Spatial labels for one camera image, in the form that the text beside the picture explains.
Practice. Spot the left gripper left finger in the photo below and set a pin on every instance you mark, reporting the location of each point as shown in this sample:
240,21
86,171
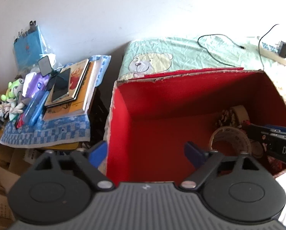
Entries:
88,161

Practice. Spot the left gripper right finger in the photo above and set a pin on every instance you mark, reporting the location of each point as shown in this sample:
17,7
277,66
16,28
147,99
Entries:
205,164

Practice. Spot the clear tape roll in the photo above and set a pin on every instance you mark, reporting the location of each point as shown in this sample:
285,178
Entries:
230,138

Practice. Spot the beige tape roll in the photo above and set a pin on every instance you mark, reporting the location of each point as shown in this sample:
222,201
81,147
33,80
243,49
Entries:
240,114

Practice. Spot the blue checkered towel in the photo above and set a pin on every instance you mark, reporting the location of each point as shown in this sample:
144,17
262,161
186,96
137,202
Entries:
68,128

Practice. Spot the brown pine cone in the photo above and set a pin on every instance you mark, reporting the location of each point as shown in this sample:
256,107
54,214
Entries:
227,118

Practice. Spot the stack of books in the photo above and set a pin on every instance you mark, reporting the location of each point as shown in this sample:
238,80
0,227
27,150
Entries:
82,82

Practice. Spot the large red cardboard box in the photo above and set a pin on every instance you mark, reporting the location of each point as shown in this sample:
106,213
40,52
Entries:
152,118

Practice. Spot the black smartphone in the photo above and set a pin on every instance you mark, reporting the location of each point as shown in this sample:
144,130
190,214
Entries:
61,86

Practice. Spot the blue plastic pencil case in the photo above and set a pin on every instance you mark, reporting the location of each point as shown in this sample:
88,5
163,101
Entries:
35,108

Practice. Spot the white power strip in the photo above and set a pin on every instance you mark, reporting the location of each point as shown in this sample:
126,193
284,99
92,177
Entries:
269,51

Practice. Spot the black power adapter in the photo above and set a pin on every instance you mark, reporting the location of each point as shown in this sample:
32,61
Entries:
282,49

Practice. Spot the green frog plush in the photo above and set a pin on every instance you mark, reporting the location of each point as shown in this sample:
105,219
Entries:
12,99

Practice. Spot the purple toy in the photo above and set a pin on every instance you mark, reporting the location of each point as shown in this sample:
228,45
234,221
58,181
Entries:
33,83

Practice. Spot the small black mirror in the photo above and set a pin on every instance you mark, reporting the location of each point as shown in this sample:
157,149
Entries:
45,66

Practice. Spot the green teddy bear bedsheet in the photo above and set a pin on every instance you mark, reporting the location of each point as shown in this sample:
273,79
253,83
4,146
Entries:
150,56

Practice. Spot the blue folder with clips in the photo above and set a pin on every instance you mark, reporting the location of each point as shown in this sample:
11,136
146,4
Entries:
29,47

